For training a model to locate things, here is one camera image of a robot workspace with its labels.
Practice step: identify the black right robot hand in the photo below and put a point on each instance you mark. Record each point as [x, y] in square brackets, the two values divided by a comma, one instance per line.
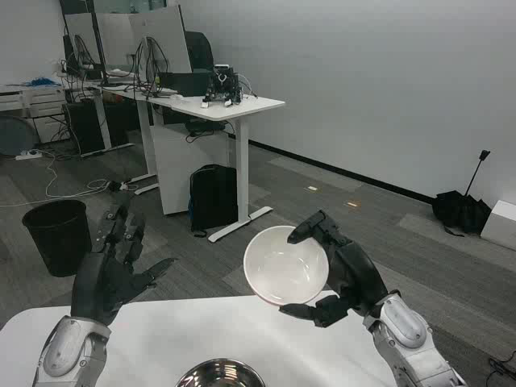
[356, 274]

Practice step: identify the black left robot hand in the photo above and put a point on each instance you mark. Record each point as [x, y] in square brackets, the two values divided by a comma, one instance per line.
[94, 282]

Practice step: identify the white plastic bowl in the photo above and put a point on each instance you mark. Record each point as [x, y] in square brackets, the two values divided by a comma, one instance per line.
[282, 266]

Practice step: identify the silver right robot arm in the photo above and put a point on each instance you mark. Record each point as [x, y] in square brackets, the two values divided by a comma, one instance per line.
[407, 338]

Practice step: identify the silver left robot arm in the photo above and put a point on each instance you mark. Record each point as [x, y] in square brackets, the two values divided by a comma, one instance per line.
[68, 350]

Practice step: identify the shiny steel bowl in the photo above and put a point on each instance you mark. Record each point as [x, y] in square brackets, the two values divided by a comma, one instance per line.
[219, 373]

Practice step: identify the black trash bin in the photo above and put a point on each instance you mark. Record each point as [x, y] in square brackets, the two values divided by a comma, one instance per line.
[60, 242]

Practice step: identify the power strip with plugs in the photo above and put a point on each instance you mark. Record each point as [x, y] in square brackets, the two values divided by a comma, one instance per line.
[123, 186]

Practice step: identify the black folded umbrella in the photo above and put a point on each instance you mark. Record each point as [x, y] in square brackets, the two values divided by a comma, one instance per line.
[459, 209]

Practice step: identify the white power strip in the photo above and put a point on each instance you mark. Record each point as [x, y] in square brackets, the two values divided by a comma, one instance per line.
[29, 155]

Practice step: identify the black backpack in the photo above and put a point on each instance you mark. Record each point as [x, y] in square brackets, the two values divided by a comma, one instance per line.
[213, 197]

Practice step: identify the white cardboard box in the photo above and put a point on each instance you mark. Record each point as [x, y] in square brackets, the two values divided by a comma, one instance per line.
[502, 225]

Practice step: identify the black computer tower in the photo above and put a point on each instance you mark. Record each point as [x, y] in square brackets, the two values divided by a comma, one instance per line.
[84, 129]

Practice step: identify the white drawer cabinet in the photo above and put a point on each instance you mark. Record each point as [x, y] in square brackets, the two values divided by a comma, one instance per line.
[40, 101]

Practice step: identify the white standing desk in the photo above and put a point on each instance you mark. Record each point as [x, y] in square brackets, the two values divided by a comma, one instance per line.
[250, 105]

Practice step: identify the black box on desk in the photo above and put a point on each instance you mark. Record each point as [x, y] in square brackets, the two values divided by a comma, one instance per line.
[189, 84]

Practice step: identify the small black desktop robot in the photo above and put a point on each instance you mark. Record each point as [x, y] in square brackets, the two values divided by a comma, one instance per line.
[223, 82]

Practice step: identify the black office chair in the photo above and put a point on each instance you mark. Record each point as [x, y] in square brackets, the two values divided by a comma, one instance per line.
[199, 50]

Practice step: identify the white-backed computer monitor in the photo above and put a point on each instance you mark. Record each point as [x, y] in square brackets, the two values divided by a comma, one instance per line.
[165, 36]

